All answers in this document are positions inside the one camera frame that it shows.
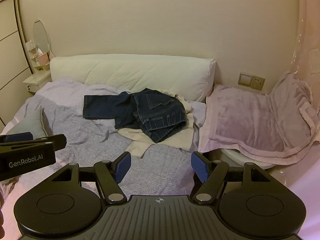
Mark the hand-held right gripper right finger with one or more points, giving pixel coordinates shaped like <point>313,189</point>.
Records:
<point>200,167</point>

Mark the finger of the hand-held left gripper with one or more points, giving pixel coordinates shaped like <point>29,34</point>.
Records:
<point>20,137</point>
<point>58,141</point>

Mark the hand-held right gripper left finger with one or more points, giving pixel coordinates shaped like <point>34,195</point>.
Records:
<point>123,167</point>

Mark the dark blue jeans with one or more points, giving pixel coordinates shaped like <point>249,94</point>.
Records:
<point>155,110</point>

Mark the grey pillow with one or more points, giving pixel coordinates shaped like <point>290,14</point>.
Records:
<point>27,125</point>

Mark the lavender herringbone duvet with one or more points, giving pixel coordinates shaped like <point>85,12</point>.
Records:
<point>75,135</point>

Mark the cream garment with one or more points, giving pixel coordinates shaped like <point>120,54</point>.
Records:
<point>175,137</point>

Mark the white round side table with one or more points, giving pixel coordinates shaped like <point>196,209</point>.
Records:
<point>240,158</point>

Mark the white nightstand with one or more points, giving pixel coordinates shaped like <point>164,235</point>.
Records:
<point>37,78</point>

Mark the pink fleece blanket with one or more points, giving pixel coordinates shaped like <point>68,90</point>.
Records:
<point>250,120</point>

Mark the pink cosmetics shelf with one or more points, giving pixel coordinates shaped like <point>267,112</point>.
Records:
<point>41,58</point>

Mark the white wardrobe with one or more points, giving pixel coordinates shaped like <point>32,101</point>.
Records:
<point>10,55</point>

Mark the long white pillow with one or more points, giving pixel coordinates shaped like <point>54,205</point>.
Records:
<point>125,72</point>

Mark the oval mirror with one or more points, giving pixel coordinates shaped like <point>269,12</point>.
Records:
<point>40,35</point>

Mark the pink patterned curtain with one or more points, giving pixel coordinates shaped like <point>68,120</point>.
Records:
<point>310,55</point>

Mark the beige wall switch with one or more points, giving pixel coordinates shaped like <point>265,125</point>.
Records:
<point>245,79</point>

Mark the beige wall socket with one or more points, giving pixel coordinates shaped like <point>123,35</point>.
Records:
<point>257,82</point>

